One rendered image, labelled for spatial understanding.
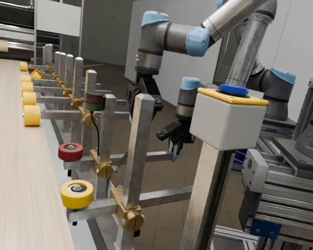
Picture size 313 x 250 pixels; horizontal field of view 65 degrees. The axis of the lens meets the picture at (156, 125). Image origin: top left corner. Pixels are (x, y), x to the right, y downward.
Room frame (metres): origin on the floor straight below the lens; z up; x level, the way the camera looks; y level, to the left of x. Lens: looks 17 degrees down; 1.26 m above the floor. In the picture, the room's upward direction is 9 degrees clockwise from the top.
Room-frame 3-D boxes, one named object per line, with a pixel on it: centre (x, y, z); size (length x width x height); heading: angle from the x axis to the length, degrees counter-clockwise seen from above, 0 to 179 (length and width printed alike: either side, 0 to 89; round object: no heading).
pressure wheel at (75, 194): (0.53, 0.17, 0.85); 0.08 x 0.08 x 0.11
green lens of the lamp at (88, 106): (0.76, 0.21, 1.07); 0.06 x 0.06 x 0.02
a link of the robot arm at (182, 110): (0.99, -0.11, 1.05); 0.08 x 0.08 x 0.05
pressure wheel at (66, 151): (0.76, 0.27, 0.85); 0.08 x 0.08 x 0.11
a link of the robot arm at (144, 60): (0.75, 0.06, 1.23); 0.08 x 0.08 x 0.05
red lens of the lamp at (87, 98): (0.76, 0.21, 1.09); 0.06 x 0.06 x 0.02
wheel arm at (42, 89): (1.48, 0.54, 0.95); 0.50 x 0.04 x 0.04; 121
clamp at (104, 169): (0.80, 0.18, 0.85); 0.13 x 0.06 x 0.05; 31
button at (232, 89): (0.34, -0.10, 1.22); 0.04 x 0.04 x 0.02
